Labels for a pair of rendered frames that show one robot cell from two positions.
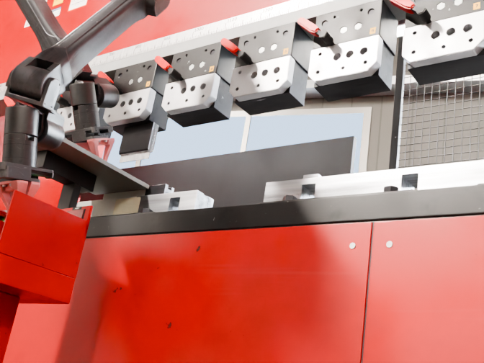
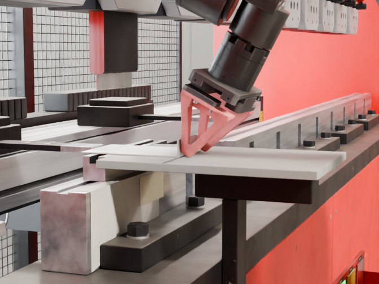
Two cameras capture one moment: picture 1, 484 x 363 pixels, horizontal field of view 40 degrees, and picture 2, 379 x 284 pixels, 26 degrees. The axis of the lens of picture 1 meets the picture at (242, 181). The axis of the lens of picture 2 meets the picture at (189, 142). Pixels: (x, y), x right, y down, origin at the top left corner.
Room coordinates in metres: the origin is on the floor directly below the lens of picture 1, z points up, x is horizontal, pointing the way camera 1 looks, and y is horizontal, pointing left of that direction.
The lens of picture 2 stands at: (1.73, 1.30, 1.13)
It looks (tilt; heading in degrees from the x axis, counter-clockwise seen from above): 6 degrees down; 253
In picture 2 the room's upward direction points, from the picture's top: straight up
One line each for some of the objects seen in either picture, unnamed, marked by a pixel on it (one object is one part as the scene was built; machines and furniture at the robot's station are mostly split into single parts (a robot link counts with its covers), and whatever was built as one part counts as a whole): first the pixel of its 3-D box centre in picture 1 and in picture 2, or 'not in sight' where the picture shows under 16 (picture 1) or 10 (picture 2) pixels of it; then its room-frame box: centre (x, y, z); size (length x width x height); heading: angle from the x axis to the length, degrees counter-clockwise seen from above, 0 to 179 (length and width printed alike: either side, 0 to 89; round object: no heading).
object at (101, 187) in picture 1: (81, 168); (225, 159); (1.39, 0.36, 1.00); 0.26 x 0.18 x 0.01; 142
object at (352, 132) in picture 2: not in sight; (346, 133); (0.61, -0.81, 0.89); 0.30 x 0.05 x 0.03; 52
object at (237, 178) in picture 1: (191, 220); not in sight; (2.06, 0.14, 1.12); 1.13 x 0.02 x 0.44; 52
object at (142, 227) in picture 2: not in sight; (137, 230); (1.50, 0.35, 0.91); 0.03 x 0.03 x 0.02
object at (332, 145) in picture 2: not in sight; (317, 149); (0.85, -0.49, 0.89); 0.30 x 0.05 x 0.03; 52
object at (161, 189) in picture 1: (137, 195); (128, 158); (1.49, 0.24, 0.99); 0.20 x 0.03 x 0.03; 52
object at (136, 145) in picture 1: (137, 143); (114, 50); (1.51, 0.27, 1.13); 0.10 x 0.02 x 0.10; 52
